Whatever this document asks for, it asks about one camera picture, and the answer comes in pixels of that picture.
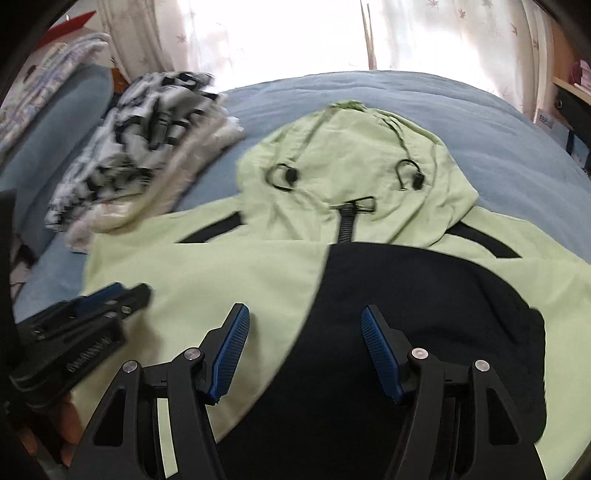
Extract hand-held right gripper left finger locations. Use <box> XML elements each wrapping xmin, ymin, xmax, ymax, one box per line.
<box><xmin>67</xmin><ymin>303</ymin><xmax>251</xmax><ymax>480</ymax></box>

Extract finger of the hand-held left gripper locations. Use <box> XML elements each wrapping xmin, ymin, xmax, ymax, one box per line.
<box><xmin>28</xmin><ymin>282</ymin><xmax>127</xmax><ymax>335</ymax></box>
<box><xmin>69</xmin><ymin>283</ymin><xmax>154</xmax><ymax>326</ymax></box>

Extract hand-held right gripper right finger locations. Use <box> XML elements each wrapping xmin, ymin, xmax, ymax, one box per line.
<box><xmin>360</xmin><ymin>305</ymin><xmax>550</xmax><ymax>480</ymax></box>

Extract green and black hooded jacket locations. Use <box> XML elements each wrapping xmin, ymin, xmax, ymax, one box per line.
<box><xmin>71</xmin><ymin>99</ymin><xmax>591</xmax><ymax>480</ymax></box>

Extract black white patterned folded clothes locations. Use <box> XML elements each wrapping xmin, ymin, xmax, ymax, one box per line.
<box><xmin>65</xmin><ymin>92</ymin><xmax>245</xmax><ymax>252</ymax></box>

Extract person's left hand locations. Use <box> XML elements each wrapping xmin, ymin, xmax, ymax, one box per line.
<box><xmin>46</xmin><ymin>392</ymin><xmax>90</xmax><ymax>462</ymax></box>

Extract black white printed folded garment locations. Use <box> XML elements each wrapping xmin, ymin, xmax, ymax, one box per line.
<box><xmin>44</xmin><ymin>70</ymin><xmax>218</xmax><ymax>232</ymax></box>

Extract grey-blue pillow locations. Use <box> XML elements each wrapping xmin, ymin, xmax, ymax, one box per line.
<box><xmin>9</xmin><ymin>65</ymin><xmax>114</xmax><ymax>241</ymax></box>

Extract floral folded quilt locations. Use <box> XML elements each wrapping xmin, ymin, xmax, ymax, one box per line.
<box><xmin>0</xmin><ymin>32</ymin><xmax>112</xmax><ymax>158</ymax></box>

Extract blue bed blanket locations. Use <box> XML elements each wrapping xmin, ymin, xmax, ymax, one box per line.
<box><xmin>11</xmin><ymin>69</ymin><xmax>591</xmax><ymax>324</ymax></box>

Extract white leaf-print curtain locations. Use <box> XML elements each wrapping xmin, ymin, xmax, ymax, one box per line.
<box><xmin>97</xmin><ymin>0</ymin><xmax>543</xmax><ymax>100</ymax></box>

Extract white cardboard box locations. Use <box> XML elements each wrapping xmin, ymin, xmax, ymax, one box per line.
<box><xmin>536</xmin><ymin>108</ymin><xmax>561</xmax><ymax>132</ymax></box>

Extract stack of pink boxes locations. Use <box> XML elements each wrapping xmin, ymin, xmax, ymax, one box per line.
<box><xmin>570</xmin><ymin>60</ymin><xmax>591</xmax><ymax>88</ymax></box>

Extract wooden bookshelf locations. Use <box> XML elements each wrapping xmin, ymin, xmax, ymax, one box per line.
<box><xmin>538</xmin><ymin>18</ymin><xmax>591</xmax><ymax>153</ymax></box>

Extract red wall hanging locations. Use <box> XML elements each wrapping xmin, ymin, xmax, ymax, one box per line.
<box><xmin>37</xmin><ymin>14</ymin><xmax>93</xmax><ymax>47</ymax></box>

